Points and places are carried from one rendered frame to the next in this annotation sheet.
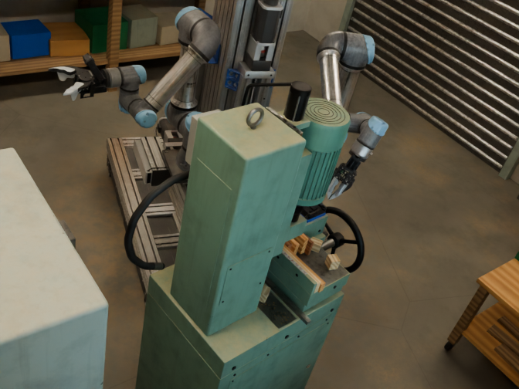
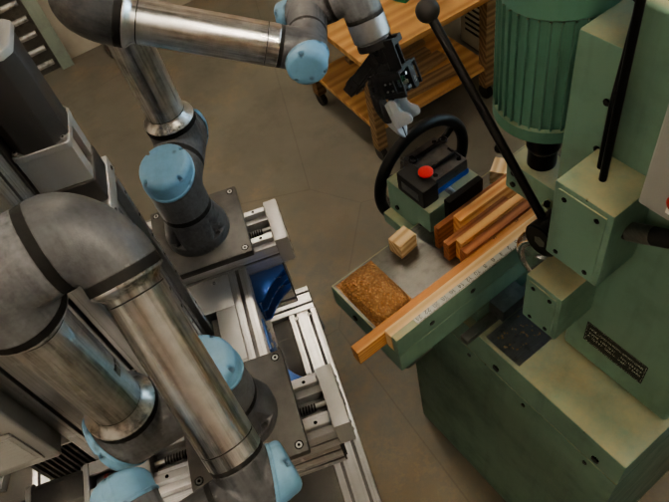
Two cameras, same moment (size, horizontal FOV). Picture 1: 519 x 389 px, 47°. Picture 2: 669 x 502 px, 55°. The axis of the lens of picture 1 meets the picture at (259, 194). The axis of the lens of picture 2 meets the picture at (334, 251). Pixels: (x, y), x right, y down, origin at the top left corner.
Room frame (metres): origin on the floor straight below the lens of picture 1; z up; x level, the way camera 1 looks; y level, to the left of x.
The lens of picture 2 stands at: (1.68, 0.72, 1.93)
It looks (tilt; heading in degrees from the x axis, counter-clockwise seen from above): 52 degrees down; 295
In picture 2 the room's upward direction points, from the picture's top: 16 degrees counter-clockwise
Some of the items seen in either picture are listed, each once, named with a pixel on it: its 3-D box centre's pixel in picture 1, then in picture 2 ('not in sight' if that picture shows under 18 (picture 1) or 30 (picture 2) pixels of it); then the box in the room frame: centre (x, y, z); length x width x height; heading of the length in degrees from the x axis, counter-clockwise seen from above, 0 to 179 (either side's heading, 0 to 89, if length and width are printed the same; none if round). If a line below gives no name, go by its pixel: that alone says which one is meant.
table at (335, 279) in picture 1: (283, 234); (462, 227); (1.77, -0.13, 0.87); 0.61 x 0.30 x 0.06; 49
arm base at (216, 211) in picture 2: not in sight; (191, 218); (2.39, -0.11, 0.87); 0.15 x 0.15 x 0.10
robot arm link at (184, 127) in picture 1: (197, 130); (207, 379); (2.15, 0.32, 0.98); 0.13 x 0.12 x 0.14; 43
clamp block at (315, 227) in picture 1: (301, 218); (433, 192); (1.84, -0.18, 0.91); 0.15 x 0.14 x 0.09; 49
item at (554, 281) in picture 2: not in sight; (558, 292); (1.59, 0.11, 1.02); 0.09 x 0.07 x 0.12; 49
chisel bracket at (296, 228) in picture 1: (283, 228); (547, 185); (1.62, -0.11, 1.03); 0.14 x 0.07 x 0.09; 139
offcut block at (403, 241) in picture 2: not in sight; (402, 242); (1.88, -0.04, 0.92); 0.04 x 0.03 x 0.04; 55
